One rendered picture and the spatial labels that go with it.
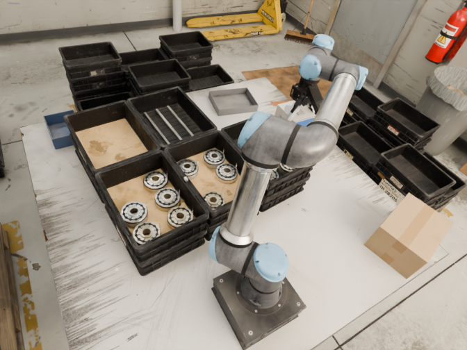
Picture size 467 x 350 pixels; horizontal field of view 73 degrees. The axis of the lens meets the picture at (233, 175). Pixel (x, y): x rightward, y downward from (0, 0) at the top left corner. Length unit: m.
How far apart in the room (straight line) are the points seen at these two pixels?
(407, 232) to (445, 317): 1.13
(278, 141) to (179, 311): 0.76
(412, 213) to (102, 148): 1.45
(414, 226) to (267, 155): 0.92
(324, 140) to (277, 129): 0.13
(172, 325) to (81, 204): 0.68
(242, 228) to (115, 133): 0.91
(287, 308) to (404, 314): 1.32
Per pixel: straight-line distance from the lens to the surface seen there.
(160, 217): 1.32
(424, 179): 2.51
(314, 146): 0.84
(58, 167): 1.76
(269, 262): 1.03
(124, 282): 1.35
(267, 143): 0.84
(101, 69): 2.75
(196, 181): 1.44
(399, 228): 1.56
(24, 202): 2.62
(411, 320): 2.46
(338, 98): 1.01
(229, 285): 1.23
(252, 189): 0.92
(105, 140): 1.65
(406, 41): 4.15
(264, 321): 1.20
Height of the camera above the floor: 1.93
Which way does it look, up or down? 48 degrees down
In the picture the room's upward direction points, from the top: 11 degrees clockwise
